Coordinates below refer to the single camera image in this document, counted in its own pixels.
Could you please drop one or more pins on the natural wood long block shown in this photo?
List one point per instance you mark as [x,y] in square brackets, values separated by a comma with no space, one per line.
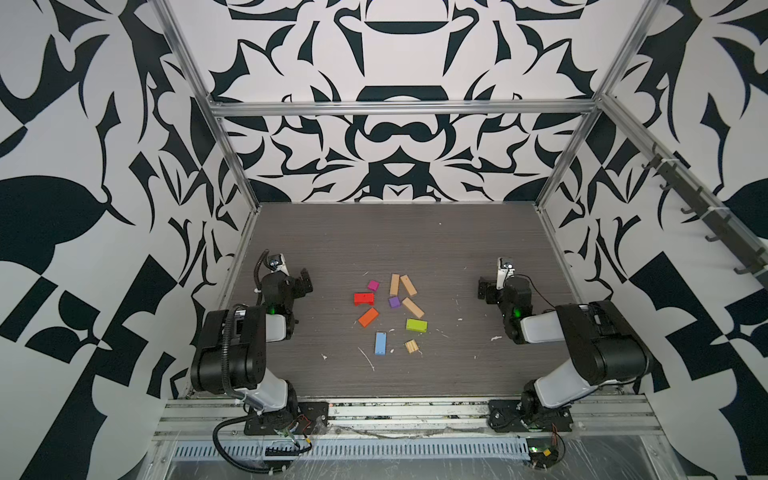
[394,285]

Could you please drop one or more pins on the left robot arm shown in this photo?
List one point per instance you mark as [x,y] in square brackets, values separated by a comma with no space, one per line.
[231,351]

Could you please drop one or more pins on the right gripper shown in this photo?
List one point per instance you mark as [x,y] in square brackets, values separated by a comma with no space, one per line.
[489,291]

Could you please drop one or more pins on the orange rectangular block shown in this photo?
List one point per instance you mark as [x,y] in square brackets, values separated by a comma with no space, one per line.
[368,317]

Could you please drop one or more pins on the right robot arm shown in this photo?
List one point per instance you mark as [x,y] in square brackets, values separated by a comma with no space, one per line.
[604,350]

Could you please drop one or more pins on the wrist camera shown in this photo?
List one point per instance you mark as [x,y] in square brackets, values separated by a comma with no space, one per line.
[276,263]
[505,270]

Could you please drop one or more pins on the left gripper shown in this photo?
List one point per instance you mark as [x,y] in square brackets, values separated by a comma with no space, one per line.
[301,285]

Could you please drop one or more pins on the black wall hook rack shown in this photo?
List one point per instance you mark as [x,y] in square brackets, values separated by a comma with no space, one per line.
[701,204]

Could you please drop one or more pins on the white slotted cable duct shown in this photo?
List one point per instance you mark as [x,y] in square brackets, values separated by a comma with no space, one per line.
[327,449]

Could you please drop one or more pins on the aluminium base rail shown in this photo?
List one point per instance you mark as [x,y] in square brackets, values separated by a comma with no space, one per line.
[194,419]

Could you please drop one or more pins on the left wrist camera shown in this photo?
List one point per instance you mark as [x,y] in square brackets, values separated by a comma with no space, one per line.
[276,263]

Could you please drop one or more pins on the green circuit board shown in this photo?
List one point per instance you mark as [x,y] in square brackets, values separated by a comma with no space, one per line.
[545,454]

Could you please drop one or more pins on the red rectangular block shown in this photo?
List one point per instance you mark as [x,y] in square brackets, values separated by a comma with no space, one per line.
[364,298]

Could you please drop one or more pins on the lime green block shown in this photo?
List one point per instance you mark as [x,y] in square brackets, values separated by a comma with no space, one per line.
[415,325]

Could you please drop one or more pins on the small natural wood block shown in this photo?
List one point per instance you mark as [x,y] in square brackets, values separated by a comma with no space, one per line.
[411,346]

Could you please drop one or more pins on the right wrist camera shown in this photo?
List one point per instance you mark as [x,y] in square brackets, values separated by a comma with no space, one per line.
[505,270]

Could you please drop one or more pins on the light blue block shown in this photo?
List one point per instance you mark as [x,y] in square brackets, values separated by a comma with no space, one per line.
[380,343]

